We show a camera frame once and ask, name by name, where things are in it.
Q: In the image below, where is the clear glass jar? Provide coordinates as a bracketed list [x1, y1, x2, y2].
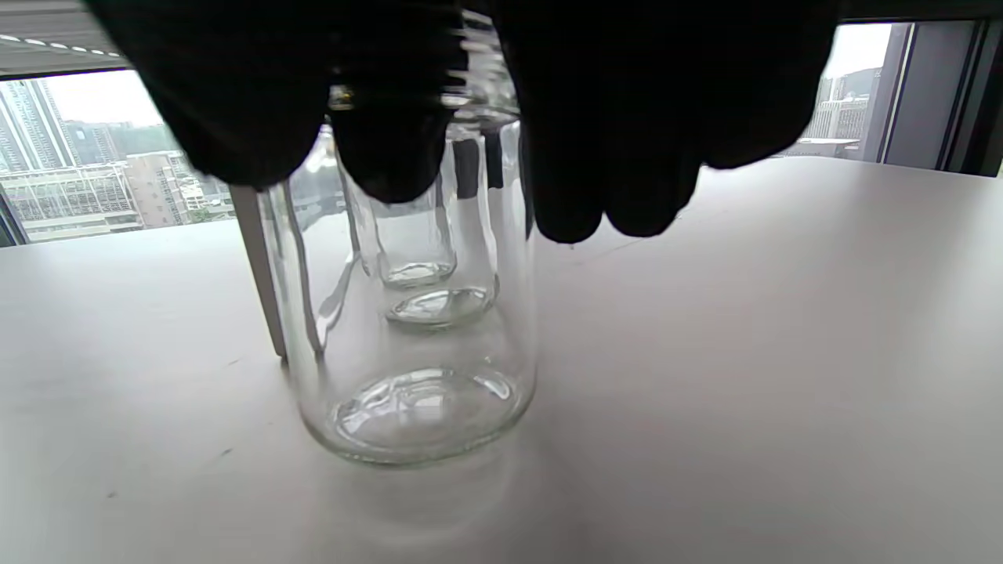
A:
[345, 157, 459, 287]
[337, 117, 502, 330]
[259, 8, 541, 469]

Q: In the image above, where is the person's right hand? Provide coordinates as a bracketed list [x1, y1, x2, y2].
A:
[82, 0, 843, 244]

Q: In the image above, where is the white wire rack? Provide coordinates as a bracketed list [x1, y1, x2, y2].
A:
[230, 184, 291, 361]

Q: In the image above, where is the black window frame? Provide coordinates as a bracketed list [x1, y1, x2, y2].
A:
[0, 0, 1003, 248]

